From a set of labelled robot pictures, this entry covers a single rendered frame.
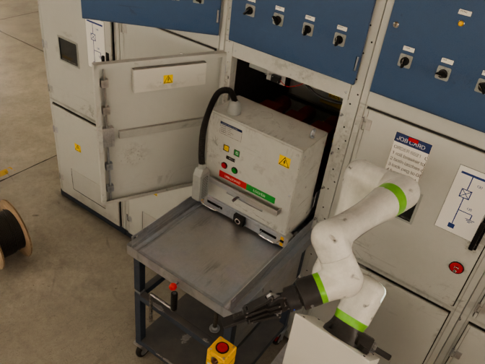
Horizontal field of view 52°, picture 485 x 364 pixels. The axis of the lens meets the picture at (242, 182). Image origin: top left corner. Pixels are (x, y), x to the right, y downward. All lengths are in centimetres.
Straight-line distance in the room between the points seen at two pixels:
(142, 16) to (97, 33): 63
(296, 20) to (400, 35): 43
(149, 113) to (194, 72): 29
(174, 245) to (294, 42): 105
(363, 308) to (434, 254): 53
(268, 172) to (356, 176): 52
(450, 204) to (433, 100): 43
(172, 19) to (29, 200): 214
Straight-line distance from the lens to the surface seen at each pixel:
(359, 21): 203
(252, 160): 225
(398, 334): 266
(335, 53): 209
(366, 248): 242
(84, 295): 330
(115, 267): 345
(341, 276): 147
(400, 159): 213
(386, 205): 166
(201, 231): 243
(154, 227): 239
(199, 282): 219
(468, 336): 251
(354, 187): 185
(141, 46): 277
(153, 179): 263
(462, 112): 199
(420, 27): 195
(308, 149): 212
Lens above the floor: 245
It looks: 35 degrees down
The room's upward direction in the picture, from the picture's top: 8 degrees clockwise
